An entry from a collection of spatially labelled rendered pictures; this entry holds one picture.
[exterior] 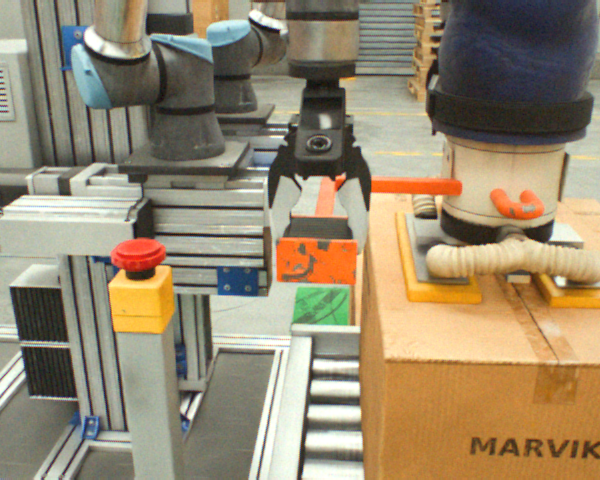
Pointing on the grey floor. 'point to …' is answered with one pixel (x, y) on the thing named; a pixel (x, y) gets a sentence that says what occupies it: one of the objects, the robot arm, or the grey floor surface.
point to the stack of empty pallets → (422, 55)
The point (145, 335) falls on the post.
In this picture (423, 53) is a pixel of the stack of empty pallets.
